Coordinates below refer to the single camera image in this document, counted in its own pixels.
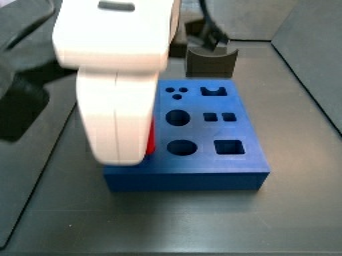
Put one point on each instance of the blue shape-sorting block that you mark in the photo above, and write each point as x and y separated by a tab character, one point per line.
206	145

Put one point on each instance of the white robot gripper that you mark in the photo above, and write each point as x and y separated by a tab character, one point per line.
115	42

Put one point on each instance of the red square-circle peg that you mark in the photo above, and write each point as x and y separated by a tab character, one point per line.
150	148

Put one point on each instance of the dark grey curved holder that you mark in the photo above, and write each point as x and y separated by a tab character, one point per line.
210	64

